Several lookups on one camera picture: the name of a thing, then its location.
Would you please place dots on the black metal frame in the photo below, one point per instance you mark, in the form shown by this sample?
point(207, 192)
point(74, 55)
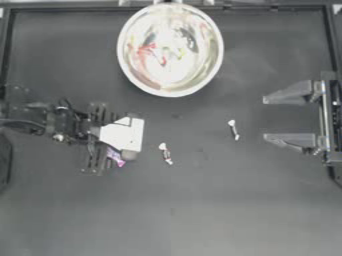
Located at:
point(294, 6)

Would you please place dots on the red sweet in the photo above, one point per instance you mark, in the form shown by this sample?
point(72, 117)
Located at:
point(147, 50)

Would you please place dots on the white twisted sweet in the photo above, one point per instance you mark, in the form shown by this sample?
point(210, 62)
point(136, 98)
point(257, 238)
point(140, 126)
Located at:
point(231, 123)
point(166, 154)

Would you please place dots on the purple sweet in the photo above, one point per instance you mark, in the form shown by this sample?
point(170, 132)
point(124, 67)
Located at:
point(116, 160)

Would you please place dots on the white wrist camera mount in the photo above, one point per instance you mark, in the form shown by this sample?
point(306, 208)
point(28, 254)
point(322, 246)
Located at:
point(124, 133)

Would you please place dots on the steel bowl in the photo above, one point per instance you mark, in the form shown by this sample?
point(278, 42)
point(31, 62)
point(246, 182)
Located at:
point(147, 80)

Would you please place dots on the green white sweet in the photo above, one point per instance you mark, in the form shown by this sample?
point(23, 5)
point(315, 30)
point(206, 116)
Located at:
point(181, 53)

